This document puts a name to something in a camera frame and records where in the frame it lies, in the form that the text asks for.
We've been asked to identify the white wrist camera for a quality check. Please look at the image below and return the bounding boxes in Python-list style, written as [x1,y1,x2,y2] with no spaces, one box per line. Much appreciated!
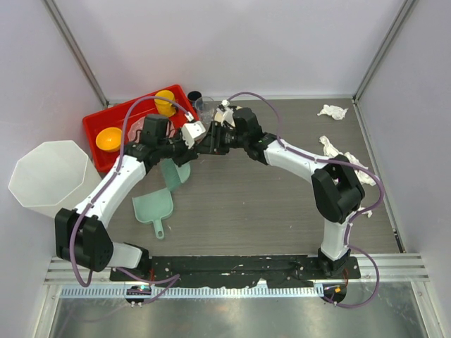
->
[214,100,235,127]
[181,112,206,149]

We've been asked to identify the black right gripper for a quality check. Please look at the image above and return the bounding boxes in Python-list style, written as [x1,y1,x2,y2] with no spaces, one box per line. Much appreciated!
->
[196,121,248,156]

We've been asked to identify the cream round plate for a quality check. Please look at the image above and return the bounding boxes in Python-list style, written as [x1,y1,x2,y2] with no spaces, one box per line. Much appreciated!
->
[214,106,242,127]

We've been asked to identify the green dustpan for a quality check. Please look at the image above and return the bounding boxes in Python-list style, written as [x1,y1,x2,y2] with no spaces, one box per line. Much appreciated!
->
[132,188,173,239]

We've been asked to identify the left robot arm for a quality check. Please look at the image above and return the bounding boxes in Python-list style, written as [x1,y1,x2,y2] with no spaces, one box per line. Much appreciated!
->
[54,115,206,281]

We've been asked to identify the clear glass cup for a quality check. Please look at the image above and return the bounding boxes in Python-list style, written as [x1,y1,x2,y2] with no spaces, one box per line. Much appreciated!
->
[194,96,216,124]

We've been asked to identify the white paper scrap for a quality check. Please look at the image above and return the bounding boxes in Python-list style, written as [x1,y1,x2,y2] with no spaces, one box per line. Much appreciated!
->
[357,207,373,218]
[316,104,348,120]
[319,135,343,158]
[343,151,375,187]

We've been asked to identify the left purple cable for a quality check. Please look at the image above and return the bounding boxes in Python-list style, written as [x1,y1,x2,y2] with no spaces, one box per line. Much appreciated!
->
[68,96,198,306]

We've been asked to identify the pink dotted plate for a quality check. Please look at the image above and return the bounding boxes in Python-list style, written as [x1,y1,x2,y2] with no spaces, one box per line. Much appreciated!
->
[128,118,144,142]

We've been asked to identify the white slotted cable duct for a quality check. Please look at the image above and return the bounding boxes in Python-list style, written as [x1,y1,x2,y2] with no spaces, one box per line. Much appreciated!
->
[60,283,323,299]

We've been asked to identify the black cup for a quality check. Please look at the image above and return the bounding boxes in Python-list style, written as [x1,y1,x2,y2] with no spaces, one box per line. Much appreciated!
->
[187,91,202,105]

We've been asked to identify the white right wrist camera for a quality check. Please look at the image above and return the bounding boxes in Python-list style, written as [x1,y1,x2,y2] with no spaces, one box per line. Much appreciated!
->
[214,100,235,127]

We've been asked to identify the green hand brush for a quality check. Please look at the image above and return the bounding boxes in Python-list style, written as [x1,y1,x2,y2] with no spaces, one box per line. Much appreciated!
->
[161,159,191,192]

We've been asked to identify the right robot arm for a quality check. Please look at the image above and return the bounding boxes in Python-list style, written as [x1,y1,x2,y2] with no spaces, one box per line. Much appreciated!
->
[205,106,365,278]

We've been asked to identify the yellow mug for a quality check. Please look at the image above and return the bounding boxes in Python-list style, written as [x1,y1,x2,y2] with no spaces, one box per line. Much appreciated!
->
[154,89,177,118]

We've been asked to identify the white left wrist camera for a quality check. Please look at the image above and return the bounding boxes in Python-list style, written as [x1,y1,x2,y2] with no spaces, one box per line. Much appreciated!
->
[181,112,206,149]

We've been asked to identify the orange bowl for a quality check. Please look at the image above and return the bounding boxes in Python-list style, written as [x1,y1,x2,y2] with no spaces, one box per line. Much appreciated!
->
[95,127,122,153]

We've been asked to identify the white translucent waste bin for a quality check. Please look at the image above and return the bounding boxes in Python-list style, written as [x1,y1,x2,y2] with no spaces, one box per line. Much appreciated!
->
[8,140,101,218]

